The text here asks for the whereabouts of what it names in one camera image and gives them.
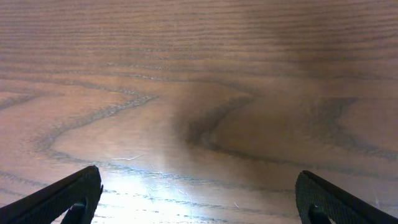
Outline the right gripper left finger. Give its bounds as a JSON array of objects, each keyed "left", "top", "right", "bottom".
[{"left": 1, "top": 166, "right": 103, "bottom": 224}]

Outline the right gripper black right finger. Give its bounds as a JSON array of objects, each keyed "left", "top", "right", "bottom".
[{"left": 295, "top": 170, "right": 397, "bottom": 224}]

